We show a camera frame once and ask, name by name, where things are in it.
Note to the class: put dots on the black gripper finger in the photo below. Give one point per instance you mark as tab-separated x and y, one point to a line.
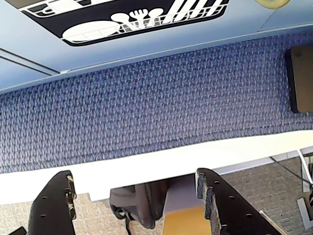
232	210
49	208

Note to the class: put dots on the yellow cardboard box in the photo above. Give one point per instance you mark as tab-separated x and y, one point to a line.
183	222

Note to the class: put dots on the black bag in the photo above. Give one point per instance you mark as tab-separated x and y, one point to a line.
141	203

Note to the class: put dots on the dark flat box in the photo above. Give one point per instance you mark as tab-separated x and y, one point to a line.
302	78

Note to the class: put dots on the blue toy play kitchen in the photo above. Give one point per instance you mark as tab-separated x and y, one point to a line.
171	36

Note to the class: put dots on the grey metal bracket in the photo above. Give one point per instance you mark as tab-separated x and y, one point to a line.
305	210

